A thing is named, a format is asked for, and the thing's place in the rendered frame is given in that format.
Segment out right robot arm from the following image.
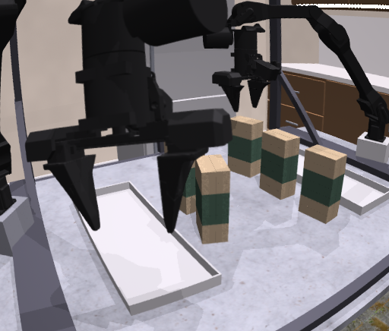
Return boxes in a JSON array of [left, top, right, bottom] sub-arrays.
[[0, 0, 228, 216]]

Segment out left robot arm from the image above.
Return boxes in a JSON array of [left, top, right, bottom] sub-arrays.
[[203, 1, 389, 143]]

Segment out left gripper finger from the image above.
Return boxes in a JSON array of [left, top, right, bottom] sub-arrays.
[[218, 84, 244, 112], [247, 80, 271, 108]]

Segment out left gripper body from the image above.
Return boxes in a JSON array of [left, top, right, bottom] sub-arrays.
[[212, 49, 267, 86]]

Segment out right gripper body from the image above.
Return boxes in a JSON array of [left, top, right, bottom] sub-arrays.
[[25, 51, 232, 164]]

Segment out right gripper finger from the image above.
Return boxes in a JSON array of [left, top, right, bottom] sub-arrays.
[[157, 147, 209, 233], [43, 154, 100, 231]]

